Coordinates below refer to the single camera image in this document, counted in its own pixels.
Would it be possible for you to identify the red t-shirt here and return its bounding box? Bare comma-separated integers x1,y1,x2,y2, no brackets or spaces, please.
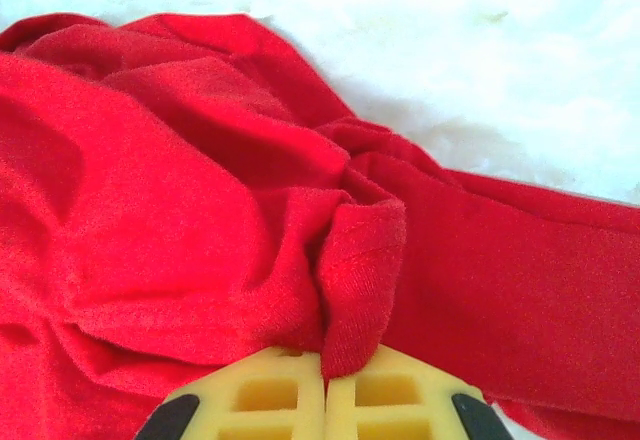
0,9,640,440

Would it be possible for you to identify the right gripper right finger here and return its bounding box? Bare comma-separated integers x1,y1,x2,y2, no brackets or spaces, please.
324,344,517,440

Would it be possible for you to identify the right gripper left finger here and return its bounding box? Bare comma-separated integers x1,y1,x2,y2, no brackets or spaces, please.
134,345,327,440

